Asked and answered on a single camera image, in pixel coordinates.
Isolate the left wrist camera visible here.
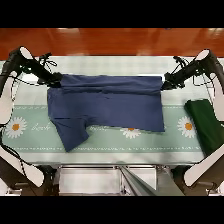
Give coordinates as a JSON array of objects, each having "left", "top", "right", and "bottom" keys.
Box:
[{"left": 37, "top": 52, "right": 58, "bottom": 72}]

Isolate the black cable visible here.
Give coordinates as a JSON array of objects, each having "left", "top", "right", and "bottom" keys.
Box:
[
  {"left": 192, "top": 73, "right": 215, "bottom": 98},
  {"left": 1, "top": 125, "right": 29, "bottom": 181}
]

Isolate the silver frame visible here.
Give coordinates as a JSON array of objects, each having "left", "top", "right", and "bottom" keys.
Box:
[{"left": 6, "top": 162, "right": 224, "bottom": 197}]

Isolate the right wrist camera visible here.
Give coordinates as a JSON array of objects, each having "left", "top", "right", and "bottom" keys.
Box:
[{"left": 172, "top": 55, "right": 190, "bottom": 72}]

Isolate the navy blue T-shirt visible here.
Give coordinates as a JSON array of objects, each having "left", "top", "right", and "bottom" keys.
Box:
[{"left": 46, "top": 73, "right": 167, "bottom": 153}]

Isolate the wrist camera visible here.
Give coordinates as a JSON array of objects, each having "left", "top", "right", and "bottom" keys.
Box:
[
  {"left": 37, "top": 52, "right": 58, "bottom": 72},
  {"left": 172, "top": 55, "right": 190, "bottom": 72}
]

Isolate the dark green garment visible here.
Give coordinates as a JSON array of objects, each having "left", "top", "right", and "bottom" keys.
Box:
[{"left": 184, "top": 98, "right": 224, "bottom": 158}]

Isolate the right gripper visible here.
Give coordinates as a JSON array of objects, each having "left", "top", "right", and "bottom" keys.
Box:
[{"left": 161, "top": 71, "right": 185, "bottom": 91}]

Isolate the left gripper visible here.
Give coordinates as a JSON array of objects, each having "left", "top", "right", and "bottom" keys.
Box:
[{"left": 37, "top": 70, "right": 64, "bottom": 89}]

